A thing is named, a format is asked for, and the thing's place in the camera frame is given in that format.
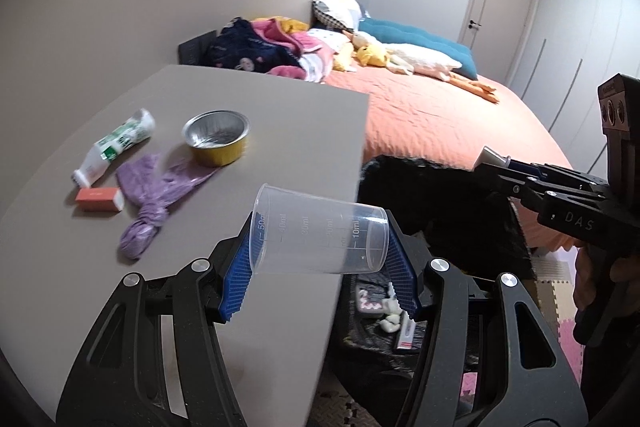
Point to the pink garment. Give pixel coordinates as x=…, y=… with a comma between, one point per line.
x=310, y=52

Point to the small orange box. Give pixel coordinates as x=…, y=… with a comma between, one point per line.
x=97, y=198

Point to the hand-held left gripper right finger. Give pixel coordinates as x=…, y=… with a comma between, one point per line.
x=400, y=277

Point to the yellow plush duck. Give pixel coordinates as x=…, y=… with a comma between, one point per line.
x=370, y=56

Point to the person's right hand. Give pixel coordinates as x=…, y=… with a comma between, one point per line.
x=582, y=282

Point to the white checkered pillow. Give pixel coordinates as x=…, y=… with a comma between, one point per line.
x=340, y=12

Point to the long white carton box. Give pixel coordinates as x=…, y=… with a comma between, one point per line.
x=407, y=337

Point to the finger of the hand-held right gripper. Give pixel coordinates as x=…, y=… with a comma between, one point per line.
x=560, y=174
x=515, y=189

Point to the foam puzzle floor mat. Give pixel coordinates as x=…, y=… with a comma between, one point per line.
x=550, y=287

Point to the yellow garment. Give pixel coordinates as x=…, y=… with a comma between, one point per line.
x=292, y=26

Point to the teal cushion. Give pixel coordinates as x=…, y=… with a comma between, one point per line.
x=420, y=37

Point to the clear plastic measuring cup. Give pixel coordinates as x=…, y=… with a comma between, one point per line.
x=310, y=232

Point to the pink white small package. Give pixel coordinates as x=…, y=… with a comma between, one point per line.
x=367, y=304

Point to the foil bowl with yellow side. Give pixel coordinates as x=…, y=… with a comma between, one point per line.
x=215, y=132

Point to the orange bedspread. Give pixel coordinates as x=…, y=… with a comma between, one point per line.
x=440, y=122

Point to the black bedside panel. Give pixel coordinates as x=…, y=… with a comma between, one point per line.
x=192, y=49

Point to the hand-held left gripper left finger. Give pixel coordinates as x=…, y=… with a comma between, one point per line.
x=240, y=277

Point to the white plush goose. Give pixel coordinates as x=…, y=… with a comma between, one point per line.
x=425, y=59

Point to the purple cloth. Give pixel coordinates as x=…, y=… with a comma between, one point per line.
x=150, y=192

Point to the white bottle with green label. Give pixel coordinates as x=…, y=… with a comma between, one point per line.
x=117, y=144

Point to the white wardrobe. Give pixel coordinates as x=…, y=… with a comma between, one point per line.
x=575, y=32

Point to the black trash bag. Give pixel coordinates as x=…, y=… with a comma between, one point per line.
x=450, y=207

